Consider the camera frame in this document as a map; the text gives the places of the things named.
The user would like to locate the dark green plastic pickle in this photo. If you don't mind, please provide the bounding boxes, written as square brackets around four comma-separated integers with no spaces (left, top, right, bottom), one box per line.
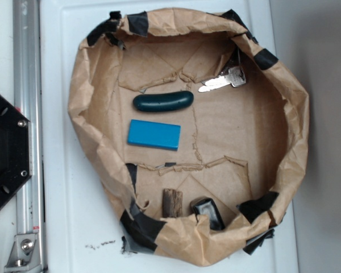
[133,90,194,112]

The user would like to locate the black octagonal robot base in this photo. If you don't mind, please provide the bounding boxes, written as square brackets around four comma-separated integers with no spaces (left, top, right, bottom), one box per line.
[0,95,31,210]

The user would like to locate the blue rectangular block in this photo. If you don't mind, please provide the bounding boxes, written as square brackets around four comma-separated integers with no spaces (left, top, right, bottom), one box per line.
[127,119,181,151]

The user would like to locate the small brown wood piece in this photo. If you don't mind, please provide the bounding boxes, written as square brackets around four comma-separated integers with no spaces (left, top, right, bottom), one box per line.
[162,188,183,218]

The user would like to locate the black glossy rectangular block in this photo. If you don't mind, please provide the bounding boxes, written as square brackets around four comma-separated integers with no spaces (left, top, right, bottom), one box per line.
[190,196,225,231]

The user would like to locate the brown paper bag bin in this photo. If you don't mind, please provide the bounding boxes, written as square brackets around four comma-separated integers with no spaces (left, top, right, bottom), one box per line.
[68,8,309,266]

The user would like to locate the silver metal key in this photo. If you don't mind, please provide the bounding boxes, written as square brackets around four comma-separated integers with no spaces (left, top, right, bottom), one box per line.
[198,66,246,93]

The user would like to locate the white plastic tray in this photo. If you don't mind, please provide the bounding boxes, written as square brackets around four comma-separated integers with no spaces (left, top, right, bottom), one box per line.
[40,1,298,272]

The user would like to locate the aluminium extrusion rail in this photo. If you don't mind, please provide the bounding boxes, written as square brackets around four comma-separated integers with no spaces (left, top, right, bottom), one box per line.
[13,1,48,272]

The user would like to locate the metal corner bracket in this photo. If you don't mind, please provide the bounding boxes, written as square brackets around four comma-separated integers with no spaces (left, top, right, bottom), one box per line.
[4,233,41,272]

